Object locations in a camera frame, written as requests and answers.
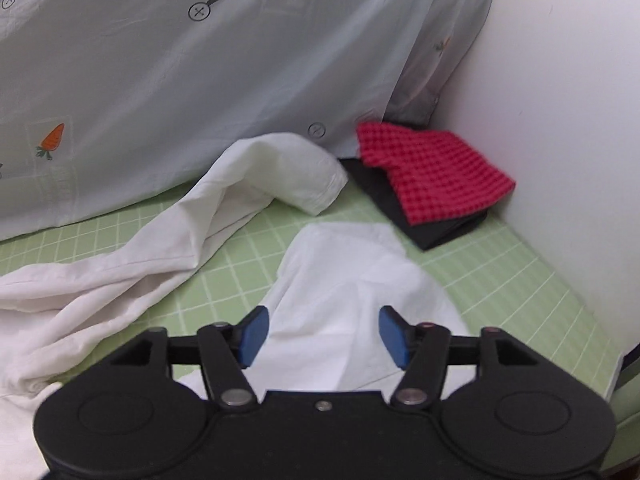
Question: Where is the red checkered folded cloth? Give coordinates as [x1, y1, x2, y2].
[355, 121, 517, 226]

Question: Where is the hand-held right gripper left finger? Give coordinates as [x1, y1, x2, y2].
[101, 305, 271, 409]

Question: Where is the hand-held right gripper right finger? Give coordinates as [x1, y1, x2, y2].
[378, 305, 543, 409]

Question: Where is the black folded cloth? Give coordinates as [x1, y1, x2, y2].
[339, 158, 489, 252]

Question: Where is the white shirt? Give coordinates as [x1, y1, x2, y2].
[0, 132, 471, 480]

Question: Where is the light blue carrot-print quilt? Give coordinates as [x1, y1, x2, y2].
[0, 0, 498, 244]

